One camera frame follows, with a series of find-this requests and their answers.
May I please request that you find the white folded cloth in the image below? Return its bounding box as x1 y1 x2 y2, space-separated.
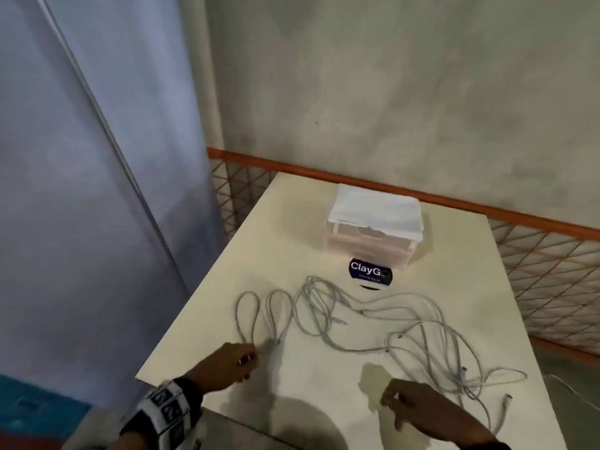
327 184 425 241

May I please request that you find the round dark blue sticker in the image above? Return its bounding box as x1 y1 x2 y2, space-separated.
349 257 393 291

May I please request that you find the clear plastic drawer box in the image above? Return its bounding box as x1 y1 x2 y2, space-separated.
321 219 425 271

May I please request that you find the tangle of white cables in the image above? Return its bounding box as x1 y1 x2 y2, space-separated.
234 275 528 432

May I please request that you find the person's left hand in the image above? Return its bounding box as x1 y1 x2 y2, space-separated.
185 341 261 395

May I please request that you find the orange metal mesh fence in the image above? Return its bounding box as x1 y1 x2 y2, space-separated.
207 147 600 357

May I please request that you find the thin white floor cable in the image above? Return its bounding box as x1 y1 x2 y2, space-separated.
543 373 600 406

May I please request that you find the blue grey partition panel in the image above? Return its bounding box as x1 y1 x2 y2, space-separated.
0 0 226 408

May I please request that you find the person's right hand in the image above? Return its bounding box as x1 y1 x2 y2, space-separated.
379 378 498 446

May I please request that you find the black left wristband with markers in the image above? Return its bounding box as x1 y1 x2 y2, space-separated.
119 377 205 450

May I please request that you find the teal blue panel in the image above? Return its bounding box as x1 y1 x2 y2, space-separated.
0 373 93 450

